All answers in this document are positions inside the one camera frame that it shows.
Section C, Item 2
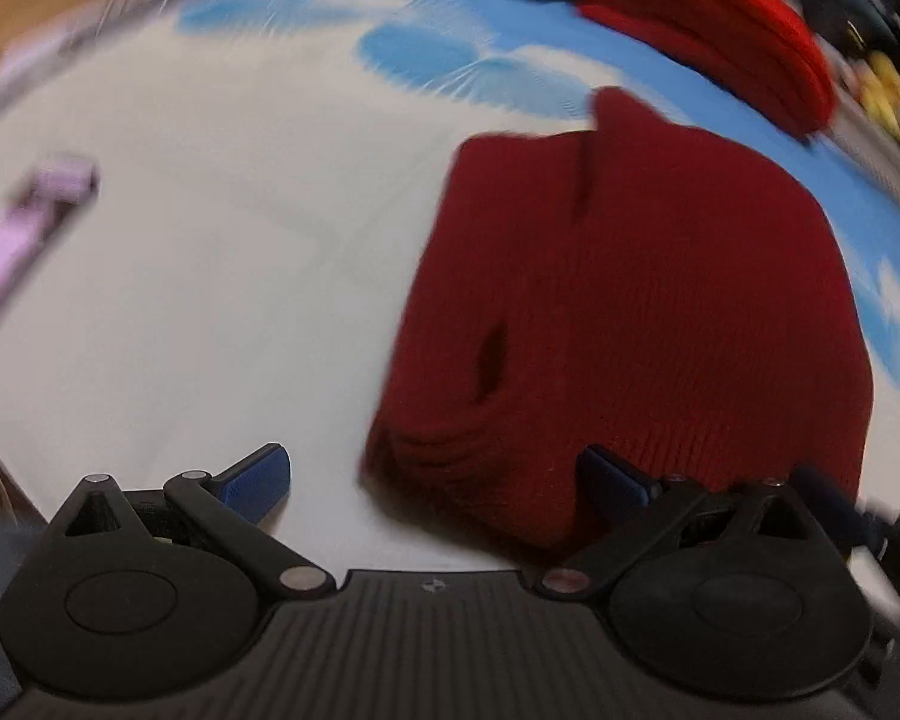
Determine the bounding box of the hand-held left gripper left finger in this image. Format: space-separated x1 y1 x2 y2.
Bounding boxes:
64 442 338 601

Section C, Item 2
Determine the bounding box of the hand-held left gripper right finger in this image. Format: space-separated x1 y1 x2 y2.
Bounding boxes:
532 446 815 601

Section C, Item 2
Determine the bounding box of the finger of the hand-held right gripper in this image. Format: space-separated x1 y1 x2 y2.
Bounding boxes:
793 465 900 620

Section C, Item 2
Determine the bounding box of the dark red knit sweater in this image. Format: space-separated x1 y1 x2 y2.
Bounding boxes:
360 86 875 565

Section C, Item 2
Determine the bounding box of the black smartphone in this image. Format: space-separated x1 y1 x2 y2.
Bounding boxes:
0 154 100 361

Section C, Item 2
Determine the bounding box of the yellow plush toy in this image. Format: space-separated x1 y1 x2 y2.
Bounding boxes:
855 51 900 160

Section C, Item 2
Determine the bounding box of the folded bright red knitwear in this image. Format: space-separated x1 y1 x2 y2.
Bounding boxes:
576 0 838 140

